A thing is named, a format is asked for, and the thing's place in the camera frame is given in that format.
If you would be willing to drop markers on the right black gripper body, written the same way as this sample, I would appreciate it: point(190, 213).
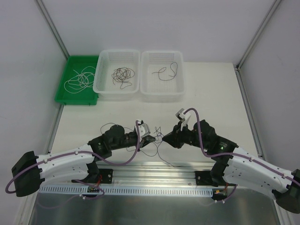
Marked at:
point(176, 136)

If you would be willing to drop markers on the white slotted cable duct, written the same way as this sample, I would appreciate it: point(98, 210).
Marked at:
point(123, 190)

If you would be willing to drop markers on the left aluminium frame post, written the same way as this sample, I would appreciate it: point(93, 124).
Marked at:
point(47, 17)

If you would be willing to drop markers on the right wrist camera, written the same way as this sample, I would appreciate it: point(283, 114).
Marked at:
point(183, 116)

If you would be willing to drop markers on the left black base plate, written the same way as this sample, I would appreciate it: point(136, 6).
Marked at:
point(104, 176)

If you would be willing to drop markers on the right aluminium frame post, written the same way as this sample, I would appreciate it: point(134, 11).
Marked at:
point(267, 18)

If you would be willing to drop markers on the white plastic basket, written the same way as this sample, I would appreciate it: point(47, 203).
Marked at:
point(162, 77)
point(117, 73)

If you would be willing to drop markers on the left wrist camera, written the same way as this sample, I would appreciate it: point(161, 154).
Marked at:
point(142, 129)

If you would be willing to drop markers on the green plastic tray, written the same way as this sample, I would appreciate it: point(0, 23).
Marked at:
point(75, 87)

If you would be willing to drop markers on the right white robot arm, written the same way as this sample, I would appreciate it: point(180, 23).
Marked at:
point(234, 166)

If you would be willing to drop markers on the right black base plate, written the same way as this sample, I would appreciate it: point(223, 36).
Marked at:
point(203, 178)

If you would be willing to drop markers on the left white plastic basket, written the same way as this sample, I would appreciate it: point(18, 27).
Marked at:
point(117, 73)

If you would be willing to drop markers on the aluminium frame post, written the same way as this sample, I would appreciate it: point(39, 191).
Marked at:
point(267, 18)
point(47, 17)

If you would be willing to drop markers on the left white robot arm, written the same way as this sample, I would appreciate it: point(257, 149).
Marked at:
point(93, 151)

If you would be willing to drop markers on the right white plastic basket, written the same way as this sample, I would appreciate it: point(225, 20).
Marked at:
point(162, 77)

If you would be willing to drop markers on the aluminium mounting rail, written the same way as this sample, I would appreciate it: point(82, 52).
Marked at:
point(156, 174)

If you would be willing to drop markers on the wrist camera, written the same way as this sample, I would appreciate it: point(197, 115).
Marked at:
point(183, 116)
point(142, 129)

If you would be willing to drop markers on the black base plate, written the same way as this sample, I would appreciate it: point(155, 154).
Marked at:
point(104, 176)
point(203, 178)

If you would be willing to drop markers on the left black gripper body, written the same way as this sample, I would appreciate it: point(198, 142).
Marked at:
point(143, 139)

